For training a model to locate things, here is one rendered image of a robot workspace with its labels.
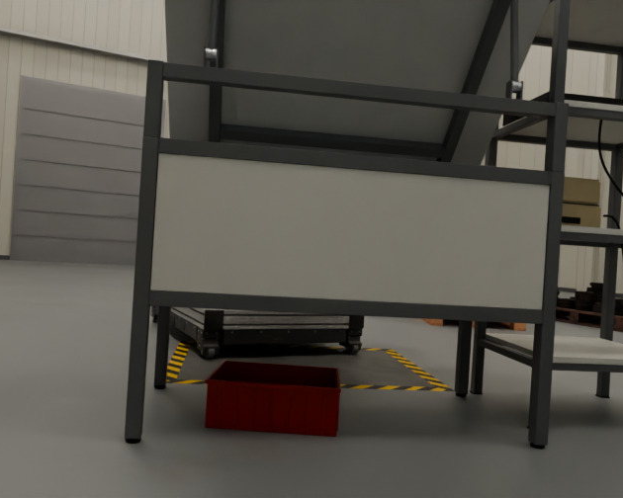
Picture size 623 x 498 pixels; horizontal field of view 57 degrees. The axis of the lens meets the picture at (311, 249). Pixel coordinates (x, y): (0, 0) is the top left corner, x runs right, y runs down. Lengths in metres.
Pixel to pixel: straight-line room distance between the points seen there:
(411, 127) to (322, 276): 0.81
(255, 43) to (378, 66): 0.41
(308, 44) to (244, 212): 0.66
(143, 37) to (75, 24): 1.22
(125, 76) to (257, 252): 10.47
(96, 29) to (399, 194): 10.73
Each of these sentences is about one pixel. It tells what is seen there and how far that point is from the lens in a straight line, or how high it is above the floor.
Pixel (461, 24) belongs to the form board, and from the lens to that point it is 2.00.
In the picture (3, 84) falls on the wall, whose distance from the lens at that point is 11.68.
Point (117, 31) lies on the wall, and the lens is 12.10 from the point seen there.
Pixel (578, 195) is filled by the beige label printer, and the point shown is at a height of 0.78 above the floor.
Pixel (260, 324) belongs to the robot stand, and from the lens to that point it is 2.74.
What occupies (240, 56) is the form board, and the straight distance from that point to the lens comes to 1.96.
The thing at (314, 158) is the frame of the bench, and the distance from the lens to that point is 1.55.
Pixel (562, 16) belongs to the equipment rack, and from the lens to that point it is 2.11.
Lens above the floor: 0.54
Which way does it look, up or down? level
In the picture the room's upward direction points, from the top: 4 degrees clockwise
